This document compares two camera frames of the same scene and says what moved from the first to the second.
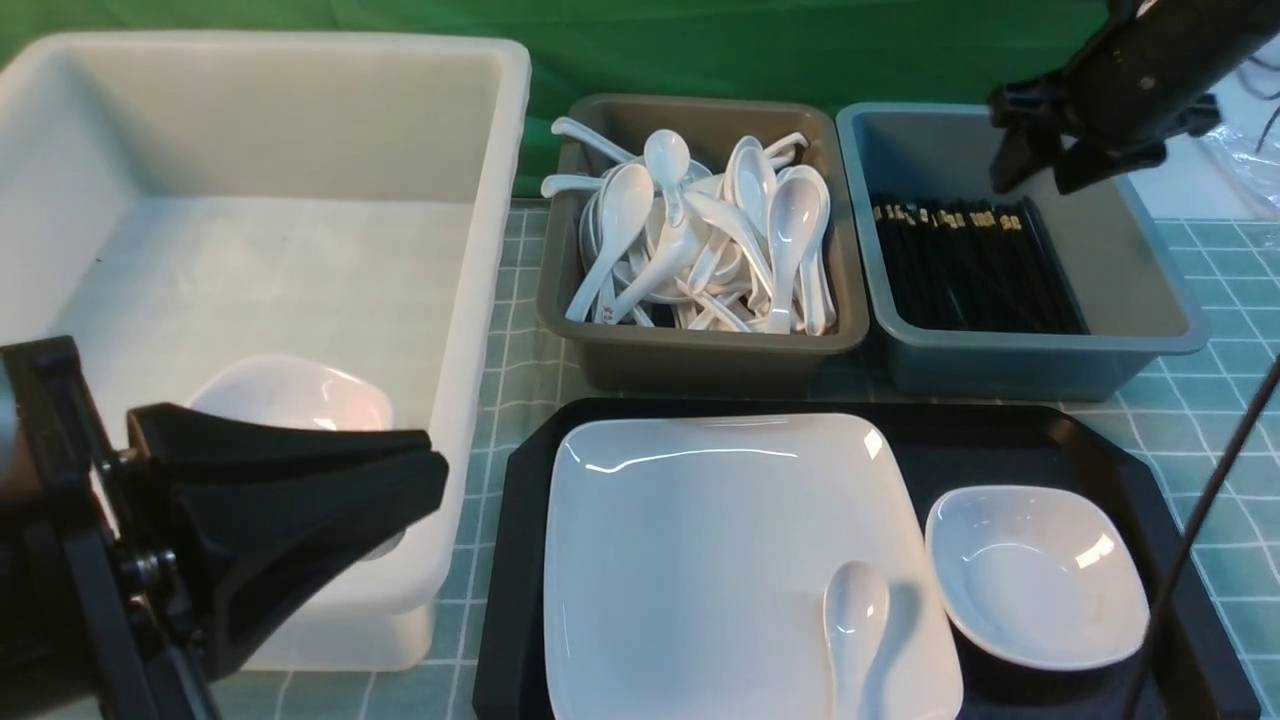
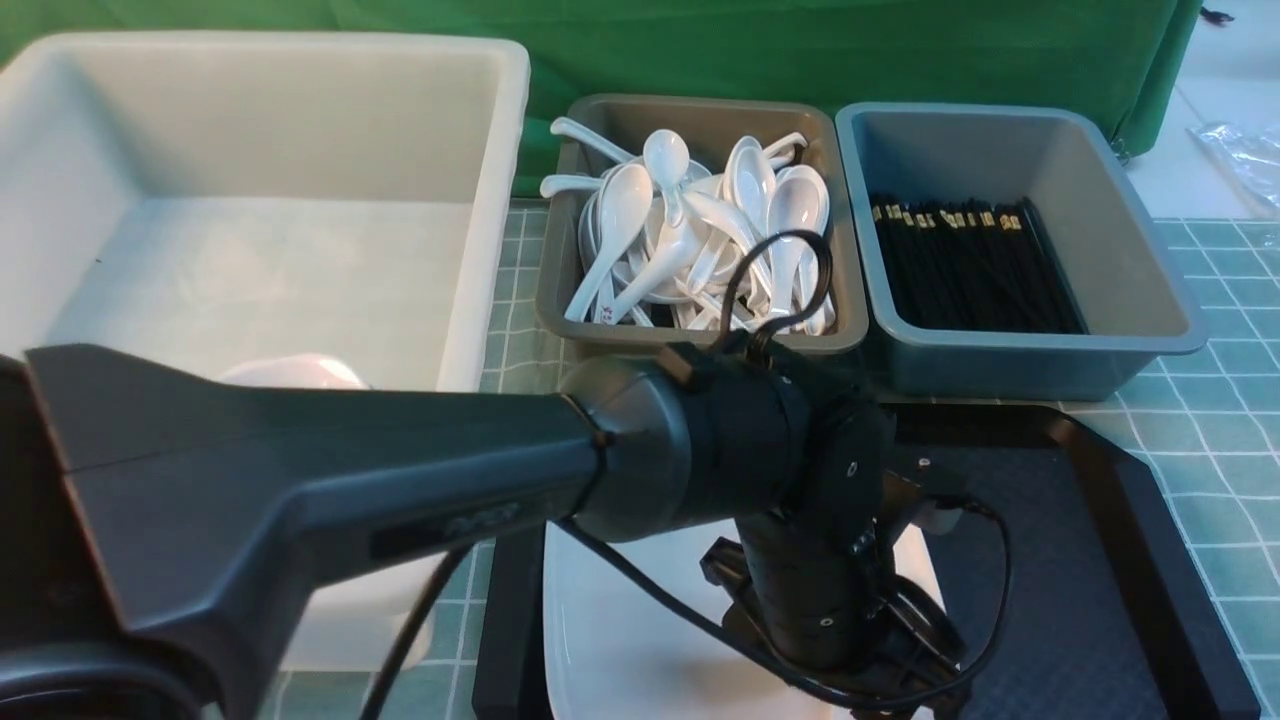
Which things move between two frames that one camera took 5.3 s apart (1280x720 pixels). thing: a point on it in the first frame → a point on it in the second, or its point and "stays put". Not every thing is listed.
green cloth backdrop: x=853 y=51 stays put
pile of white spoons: x=673 y=244 stays put
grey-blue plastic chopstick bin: x=1030 y=294 stays put
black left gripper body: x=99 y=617 → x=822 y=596
